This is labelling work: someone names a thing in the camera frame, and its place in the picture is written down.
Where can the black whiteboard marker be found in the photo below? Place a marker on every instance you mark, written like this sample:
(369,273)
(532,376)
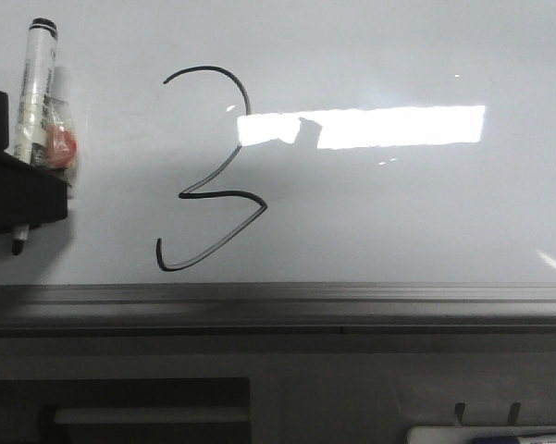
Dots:
(45,135)

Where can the white whiteboard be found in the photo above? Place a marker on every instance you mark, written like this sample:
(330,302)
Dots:
(295,163)

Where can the blue capped marker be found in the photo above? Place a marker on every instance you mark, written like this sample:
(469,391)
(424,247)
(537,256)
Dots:
(542,439)

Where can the grey marker tray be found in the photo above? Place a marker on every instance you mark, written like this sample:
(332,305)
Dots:
(346,388)

